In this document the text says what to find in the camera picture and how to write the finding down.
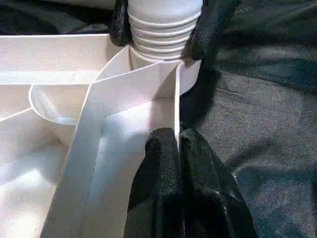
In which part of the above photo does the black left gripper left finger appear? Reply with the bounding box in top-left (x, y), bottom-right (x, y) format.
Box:
top-left (127, 127), bottom-right (185, 238)

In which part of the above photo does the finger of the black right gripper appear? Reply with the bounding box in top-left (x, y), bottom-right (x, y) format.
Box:
top-left (108, 0), bottom-right (133, 47)
top-left (182, 0), bottom-right (241, 61)

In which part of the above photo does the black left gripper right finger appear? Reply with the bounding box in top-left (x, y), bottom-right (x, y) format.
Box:
top-left (179, 128), bottom-right (256, 238)

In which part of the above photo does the white plastic table leg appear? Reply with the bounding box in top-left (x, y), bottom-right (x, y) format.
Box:
top-left (127, 0), bottom-right (203, 62)

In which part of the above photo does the white plastic table top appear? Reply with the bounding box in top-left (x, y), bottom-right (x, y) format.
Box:
top-left (0, 33), bottom-right (203, 238)

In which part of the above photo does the black glossy mat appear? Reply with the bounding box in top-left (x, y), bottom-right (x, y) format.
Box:
top-left (0, 0), bottom-right (317, 238)

